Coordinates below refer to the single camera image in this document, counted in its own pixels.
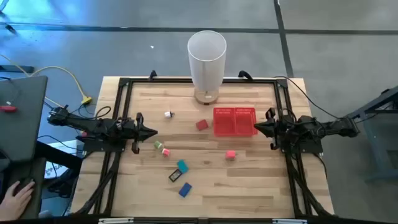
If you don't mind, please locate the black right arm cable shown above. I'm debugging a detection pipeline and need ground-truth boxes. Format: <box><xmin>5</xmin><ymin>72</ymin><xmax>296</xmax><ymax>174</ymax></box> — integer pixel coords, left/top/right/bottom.
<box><xmin>273</xmin><ymin>75</ymin><xmax>341</xmax><ymax>121</ymax></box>

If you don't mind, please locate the silver metal bracket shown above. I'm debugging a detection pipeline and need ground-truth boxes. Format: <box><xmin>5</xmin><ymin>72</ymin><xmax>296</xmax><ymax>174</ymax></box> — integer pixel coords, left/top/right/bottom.
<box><xmin>98</xmin><ymin>218</ymin><xmax>134</xmax><ymax>224</ymax></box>
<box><xmin>272</xmin><ymin>218</ymin><xmax>308</xmax><ymax>224</ymax></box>

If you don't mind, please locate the yellow extension cable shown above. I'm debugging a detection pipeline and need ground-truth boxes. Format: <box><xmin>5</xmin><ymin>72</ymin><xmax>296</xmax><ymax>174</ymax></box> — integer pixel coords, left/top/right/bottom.
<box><xmin>0</xmin><ymin>54</ymin><xmax>66</xmax><ymax>110</ymax></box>
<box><xmin>29</xmin><ymin>65</ymin><xmax>93</xmax><ymax>105</ymax></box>

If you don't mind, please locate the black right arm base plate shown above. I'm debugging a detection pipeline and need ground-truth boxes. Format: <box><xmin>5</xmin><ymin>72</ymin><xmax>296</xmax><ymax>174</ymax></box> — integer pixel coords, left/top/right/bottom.
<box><xmin>279</xmin><ymin>136</ymin><xmax>324</xmax><ymax>156</ymax></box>

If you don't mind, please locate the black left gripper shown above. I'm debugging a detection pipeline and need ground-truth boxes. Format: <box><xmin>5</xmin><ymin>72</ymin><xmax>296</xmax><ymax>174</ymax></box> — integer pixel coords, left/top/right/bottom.
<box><xmin>119</xmin><ymin>112</ymin><xmax>159</xmax><ymax>155</ymax></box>

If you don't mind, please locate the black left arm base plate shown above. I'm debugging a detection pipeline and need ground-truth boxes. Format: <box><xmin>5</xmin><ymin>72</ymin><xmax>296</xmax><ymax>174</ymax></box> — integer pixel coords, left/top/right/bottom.
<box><xmin>82</xmin><ymin>136</ymin><xmax>126</xmax><ymax>154</ymax></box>

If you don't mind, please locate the red plastic basket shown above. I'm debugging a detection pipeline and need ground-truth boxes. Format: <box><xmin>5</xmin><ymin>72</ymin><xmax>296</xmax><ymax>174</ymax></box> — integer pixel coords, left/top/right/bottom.
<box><xmin>234</xmin><ymin>107</ymin><xmax>259</xmax><ymax>136</ymax></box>
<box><xmin>213</xmin><ymin>107</ymin><xmax>236</xmax><ymax>137</ymax></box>

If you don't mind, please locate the black aluminium table frame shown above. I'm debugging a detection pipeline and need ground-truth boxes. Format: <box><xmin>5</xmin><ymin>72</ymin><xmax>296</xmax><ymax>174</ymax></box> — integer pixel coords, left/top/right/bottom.
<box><xmin>70</xmin><ymin>76</ymin><xmax>335</xmax><ymax>218</ymax></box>

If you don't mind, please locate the dark blue plastic box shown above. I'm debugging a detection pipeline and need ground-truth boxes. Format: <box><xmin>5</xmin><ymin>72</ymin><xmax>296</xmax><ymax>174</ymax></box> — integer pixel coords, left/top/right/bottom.
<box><xmin>178</xmin><ymin>182</ymin><xmax>193</xmax><ymax>198</ymax></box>

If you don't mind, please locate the teal plastic box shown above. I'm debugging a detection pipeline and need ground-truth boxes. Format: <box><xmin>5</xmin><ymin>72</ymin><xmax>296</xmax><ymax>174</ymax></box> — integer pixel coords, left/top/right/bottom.
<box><xmin>176</xmin><ymin>159</ymin><xmax>190</xmax><ymax>174</ymax></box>

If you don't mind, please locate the white shade wooden base lamp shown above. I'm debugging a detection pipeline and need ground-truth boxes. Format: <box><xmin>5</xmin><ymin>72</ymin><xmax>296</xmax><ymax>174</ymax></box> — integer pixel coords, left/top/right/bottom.
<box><xmin>187</xmin><ymin>30</ymin><xmax>228</xmax><ymax>106</ymax></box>

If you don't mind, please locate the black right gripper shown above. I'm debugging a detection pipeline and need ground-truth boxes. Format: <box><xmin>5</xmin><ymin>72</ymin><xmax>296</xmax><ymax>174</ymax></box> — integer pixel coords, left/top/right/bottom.
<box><xmin>254</xmin><ymin>107</ymin><xmax>294</xmax><ymax>151</ymax></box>

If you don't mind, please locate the black floor bar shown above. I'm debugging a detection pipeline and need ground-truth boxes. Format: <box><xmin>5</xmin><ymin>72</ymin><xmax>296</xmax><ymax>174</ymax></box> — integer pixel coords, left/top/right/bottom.
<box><xmin>0</xmin><ymin>64</ymin><xmax>35</xmax><ymax>74</ymax></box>

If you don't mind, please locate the dark grey side table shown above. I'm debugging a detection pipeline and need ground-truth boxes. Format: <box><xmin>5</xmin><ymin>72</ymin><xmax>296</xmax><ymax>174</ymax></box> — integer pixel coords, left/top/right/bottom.
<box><xmin>0</xmin><ymin>157</ymin><xmax>47</xmax><ymax>220</ymax></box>

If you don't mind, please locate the grey side desk top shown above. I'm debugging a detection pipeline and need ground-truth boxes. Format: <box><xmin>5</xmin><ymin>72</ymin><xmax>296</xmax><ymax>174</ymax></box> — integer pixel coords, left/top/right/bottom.
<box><xmin>0</xmin><ymin>75</ymin><xmax>49</xmax><ymax>162</ymax></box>

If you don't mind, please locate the black digital clock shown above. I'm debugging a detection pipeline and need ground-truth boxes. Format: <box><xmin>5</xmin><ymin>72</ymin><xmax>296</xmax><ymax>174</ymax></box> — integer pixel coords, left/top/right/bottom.
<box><xmin>168</xmin><ymin>169</ymin><xmax>183</xmax><ymax>183</ymax></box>

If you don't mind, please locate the person's hand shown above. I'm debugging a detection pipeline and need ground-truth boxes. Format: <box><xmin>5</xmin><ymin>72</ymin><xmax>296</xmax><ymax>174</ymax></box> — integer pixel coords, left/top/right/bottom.
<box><xmin>0</xmin><ymin>180</ymin><xmax>35</xmax><ymax>222</ymax></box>

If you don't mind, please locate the white printed carton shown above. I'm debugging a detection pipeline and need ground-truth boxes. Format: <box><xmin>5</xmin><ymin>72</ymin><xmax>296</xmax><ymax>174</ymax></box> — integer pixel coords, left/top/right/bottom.
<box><xmin>45</xmin><ymin>139</ymin><xmax>84</xmax><ymax>180</ymax></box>

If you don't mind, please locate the red handled screwdriver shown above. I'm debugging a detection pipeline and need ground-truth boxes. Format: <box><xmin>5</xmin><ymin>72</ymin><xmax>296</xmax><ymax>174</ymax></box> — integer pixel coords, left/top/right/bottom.
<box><xmin>0</xmin><ymin>89</ymin><xmax>22</xmax><ymax>113</ymax></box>

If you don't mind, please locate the dark blue-grey table frame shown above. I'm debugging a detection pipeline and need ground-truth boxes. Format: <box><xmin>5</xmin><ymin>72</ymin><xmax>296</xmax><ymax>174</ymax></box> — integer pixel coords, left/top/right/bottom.
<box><xmin>343</xmin><ymin>85</ymin><xmax>398</xmax><ymax>183</ymax></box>

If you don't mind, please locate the red charger box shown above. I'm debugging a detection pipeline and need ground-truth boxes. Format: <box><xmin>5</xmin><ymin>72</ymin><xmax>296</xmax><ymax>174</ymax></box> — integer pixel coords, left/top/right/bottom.
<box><xmin>195</xmin><ymin>119</ymin><xmax>210</xmax><ymax>131</ymax></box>

